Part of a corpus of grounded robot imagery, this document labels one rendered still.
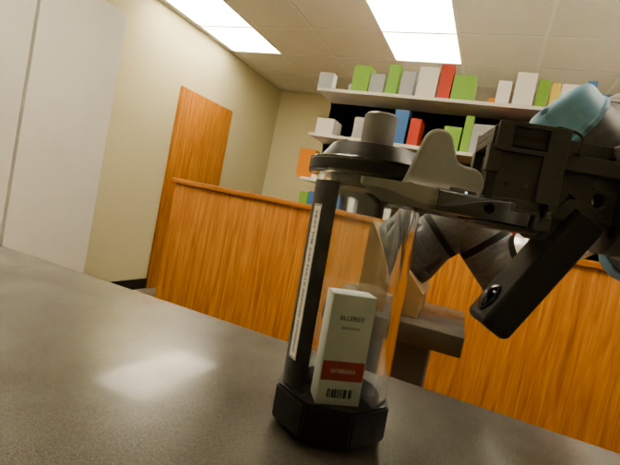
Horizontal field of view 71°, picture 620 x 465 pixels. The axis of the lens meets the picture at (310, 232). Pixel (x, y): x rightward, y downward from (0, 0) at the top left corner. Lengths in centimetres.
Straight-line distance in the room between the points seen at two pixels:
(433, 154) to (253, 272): 224
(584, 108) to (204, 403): 45
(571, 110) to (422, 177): 22
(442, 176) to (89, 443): 31
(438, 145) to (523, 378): 200
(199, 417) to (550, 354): 198
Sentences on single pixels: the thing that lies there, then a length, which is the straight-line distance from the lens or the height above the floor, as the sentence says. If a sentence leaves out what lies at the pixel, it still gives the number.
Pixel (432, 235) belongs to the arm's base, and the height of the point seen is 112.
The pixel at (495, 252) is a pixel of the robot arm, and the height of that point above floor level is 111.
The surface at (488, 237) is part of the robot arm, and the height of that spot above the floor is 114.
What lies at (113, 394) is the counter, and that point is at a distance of 43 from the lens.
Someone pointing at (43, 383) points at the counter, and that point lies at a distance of 44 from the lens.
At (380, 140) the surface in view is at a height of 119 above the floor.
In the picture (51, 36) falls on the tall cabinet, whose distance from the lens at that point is 323.
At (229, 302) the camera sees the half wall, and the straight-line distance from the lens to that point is 263.
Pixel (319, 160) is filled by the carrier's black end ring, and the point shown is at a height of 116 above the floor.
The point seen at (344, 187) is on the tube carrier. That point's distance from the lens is 34.
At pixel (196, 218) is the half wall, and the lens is 275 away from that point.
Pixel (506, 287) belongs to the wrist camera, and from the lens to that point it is 38.
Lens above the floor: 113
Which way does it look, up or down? 3 degrees down
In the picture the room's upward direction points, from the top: 11 degrees clockwise
